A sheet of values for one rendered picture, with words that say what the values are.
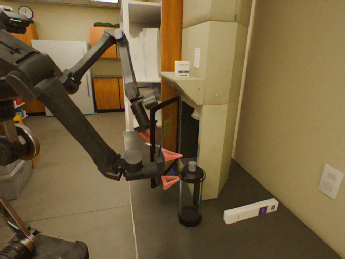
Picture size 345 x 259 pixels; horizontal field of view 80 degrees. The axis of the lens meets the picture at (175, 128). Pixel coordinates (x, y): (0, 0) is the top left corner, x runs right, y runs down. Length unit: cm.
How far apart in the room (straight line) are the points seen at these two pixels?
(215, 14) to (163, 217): 82
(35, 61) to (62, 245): 155
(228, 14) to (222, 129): 44
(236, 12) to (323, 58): 37
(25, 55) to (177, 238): 75
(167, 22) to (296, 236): 110
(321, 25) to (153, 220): 101
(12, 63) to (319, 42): 98
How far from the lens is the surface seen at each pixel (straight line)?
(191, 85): 79
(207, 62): 80
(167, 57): 113
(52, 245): 196
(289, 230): 103
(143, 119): 96
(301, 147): 105
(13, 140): 125
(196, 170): 81
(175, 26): 115
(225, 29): 83
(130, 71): 108
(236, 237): 93
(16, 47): 61
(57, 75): 62
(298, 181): 110
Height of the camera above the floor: 160
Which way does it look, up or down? 20 degrees down
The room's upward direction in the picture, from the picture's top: 2 degrees clockwise
